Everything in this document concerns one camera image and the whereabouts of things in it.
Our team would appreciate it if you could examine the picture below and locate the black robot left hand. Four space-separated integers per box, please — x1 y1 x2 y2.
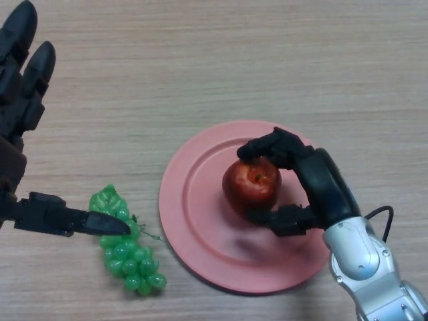
0 0 132 238

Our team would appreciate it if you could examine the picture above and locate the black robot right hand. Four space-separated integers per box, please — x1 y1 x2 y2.
236 126 362 237

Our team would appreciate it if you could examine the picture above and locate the red apple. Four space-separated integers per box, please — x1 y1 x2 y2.
222 156 282 218

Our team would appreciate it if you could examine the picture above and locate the pink round plate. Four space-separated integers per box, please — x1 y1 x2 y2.
158 120 334 296

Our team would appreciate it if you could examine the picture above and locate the green grape bunch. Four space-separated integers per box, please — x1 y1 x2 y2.
88 183 167 297

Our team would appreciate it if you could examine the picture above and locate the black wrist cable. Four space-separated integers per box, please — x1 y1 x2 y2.
364 205 395 242

